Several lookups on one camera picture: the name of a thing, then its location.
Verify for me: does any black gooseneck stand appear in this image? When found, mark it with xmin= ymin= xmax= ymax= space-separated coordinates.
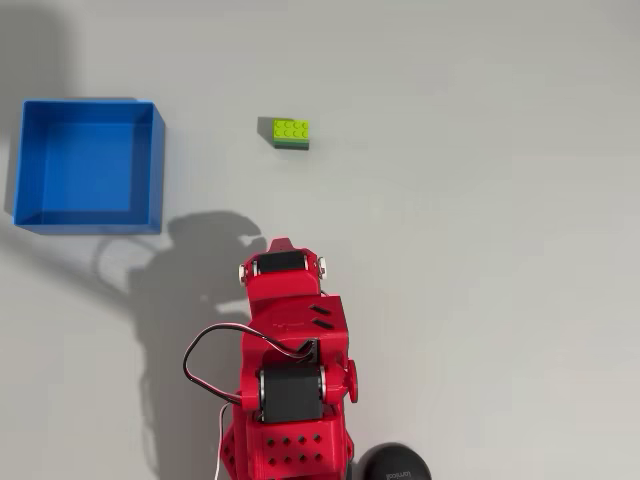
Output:
xmin=356 ymin=441 xmax=434 ymax=480

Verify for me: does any blue plastic bin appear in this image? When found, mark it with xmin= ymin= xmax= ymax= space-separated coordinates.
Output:
xmin=10 ymin=98 xmax=167 ymax=237

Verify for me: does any green yellow block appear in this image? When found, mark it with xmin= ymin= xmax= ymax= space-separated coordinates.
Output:
xmin=271 ymin=117 xmax=312 ymax=152

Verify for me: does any red white servo cable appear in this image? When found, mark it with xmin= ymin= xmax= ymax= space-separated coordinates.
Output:
xmin=181 ymin=324 xmax=319 ymax=407

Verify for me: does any thin white cable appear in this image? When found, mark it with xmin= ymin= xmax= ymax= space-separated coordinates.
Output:
xmin=213 ymin=402 xmax=234 ymax=480

